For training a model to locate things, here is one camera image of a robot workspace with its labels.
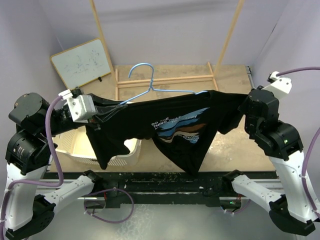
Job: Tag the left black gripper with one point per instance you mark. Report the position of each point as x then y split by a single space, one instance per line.
104 108

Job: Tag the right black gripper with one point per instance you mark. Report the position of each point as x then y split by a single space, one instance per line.
243 106

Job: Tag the light blue wire hanger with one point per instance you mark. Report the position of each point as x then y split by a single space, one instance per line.
151 87

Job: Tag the black printed t shirt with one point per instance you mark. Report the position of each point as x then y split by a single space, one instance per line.
181 127

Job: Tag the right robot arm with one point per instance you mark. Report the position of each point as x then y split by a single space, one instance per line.
297 209

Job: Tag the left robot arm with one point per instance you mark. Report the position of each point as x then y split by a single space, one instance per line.
35 190

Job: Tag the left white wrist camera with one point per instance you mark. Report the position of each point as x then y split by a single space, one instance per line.
81 106

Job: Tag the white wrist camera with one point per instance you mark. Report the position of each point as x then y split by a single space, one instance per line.
280 86
81 106

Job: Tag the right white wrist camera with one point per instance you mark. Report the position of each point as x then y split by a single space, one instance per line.
280 86

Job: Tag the wooden clothes rack frame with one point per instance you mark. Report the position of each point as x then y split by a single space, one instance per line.
172 80

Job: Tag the small whiteboard with wooden frame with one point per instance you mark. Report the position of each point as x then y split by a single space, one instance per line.
82 64

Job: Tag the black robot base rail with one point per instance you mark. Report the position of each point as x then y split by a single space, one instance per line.
165 188

